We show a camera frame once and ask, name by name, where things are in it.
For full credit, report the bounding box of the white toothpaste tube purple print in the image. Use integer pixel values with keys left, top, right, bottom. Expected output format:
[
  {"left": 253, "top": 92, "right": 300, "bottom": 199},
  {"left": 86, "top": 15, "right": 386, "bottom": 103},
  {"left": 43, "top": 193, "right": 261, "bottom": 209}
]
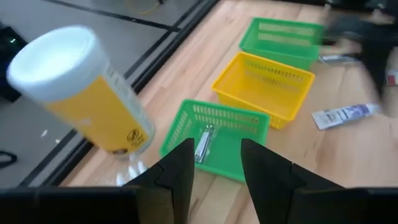
[{"left": 311, "top": 103, "right": 382, "bottom": 131}]

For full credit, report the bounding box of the black table frame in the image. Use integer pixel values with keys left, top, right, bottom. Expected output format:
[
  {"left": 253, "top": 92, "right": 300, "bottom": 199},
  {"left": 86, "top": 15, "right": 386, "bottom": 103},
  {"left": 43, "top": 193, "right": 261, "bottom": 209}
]
[{"left": 18, "top": 0, "right": 224, "bottom": 187}]

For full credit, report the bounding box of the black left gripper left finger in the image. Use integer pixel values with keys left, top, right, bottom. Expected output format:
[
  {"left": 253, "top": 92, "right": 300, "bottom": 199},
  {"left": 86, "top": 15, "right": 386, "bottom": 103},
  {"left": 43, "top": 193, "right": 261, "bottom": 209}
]
[{"left": 124, "top": 138, "right": 195, "bottom": 224}]

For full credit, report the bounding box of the green plastic basket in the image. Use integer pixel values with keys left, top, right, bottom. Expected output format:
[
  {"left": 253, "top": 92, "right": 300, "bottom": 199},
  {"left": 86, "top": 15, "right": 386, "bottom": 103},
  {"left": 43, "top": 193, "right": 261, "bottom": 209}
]
[
  {"left": 238, "top": 17, "right": 324, "bottom": 71},
  {"left": 159, "top": 98, "right": 271, "bottom": 183}
]

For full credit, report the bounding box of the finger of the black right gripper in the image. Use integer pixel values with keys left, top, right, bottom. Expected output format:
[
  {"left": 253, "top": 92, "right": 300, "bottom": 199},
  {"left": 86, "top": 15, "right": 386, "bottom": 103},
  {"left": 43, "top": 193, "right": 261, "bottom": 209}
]
[{"left": 362, "top": 49, "right": 388, "bottom": 96}]

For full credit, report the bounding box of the white yellow disinfecting wipes canister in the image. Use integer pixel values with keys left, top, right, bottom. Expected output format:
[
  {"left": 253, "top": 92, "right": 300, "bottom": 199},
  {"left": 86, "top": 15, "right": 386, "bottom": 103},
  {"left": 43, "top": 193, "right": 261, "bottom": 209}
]
[{"left": 6, "top": 25, "right": 155, "bottom": 156}]

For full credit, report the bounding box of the black computer tower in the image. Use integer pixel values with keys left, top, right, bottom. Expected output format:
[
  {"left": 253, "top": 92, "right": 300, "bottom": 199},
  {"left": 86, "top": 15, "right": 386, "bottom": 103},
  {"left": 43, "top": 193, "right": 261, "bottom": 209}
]
[{"left": 0, "top": 26, "right": 28, "bottom": 103}]

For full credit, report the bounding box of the black floor cable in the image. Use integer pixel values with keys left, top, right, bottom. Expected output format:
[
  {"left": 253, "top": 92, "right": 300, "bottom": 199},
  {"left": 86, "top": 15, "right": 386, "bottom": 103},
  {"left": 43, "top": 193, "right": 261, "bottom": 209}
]
[{"left": 0, "top": 151, "right": 18, "bottom": 169}]

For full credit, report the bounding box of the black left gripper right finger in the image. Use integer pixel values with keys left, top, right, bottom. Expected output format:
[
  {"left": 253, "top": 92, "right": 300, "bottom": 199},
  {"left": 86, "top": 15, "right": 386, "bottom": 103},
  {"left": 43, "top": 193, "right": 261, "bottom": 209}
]
[{"left": 240, "top": 138, "right": 346, "bottom": 224}]

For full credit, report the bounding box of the silver nail clipper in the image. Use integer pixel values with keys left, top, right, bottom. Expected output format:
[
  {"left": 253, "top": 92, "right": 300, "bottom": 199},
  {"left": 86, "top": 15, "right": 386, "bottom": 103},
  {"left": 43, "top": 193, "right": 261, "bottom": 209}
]
[{"left": 194, "top": 124, "right": 216, "bottom": 164}]

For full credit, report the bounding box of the yellow plastic basket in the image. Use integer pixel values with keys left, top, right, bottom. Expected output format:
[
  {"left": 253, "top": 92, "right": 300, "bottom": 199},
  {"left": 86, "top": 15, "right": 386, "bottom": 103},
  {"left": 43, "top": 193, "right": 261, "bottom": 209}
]
[{"left": 211, "top": 51, "right": 316, "bottom": 130}]

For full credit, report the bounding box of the silver metal grooming tool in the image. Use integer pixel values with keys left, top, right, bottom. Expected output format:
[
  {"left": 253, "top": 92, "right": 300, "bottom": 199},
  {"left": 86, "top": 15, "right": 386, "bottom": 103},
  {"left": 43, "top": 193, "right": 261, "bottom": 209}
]
[{"left": 319, "top": 54, "right": 362, "bottom": 65}]

